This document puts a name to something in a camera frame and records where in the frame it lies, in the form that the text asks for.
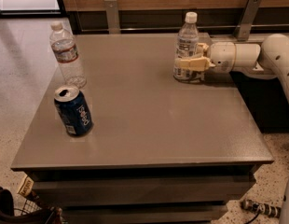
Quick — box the small cream paper packet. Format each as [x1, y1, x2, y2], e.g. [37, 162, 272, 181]
[17, 175, 34, 197]

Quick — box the clear bottle with blue label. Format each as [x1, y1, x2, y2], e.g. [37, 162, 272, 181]
[173, 12, 199, 82]

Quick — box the blue Pepsi soda can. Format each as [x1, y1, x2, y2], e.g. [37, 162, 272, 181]
[54, 85, 92, 136]

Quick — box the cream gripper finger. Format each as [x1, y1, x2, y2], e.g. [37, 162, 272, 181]
[197, 43, 209, 57]
[174, 56, 214, 72]

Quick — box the grey drawer cabinet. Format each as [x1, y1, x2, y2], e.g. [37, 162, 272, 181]
[12, 34, 273, 224]

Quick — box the metal wall bracket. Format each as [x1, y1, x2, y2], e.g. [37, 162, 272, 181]
[104, 0, 121, 35]
[234, 0, 262, 42]

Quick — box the right metal wall bracket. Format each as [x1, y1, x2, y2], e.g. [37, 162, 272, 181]
[234, 0, 262, 42]

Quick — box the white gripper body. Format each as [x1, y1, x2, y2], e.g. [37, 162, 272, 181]
[207, 42, 236, 74]

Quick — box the black and white striped handle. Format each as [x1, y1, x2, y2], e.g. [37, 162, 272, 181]
[241, 199, 281, 218]

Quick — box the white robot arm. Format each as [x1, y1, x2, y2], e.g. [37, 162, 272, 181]
[173, 34, 289, 104]

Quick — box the wire basket with black bag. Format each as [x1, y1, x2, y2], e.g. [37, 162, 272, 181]
[0, 187, 62, 224]

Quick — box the left metal wall bracket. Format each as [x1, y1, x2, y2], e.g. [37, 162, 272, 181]
[104, 0, 121, 35]

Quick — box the clear bottle with red label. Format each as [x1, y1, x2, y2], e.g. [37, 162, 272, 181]
[49, 21, 87, 88]

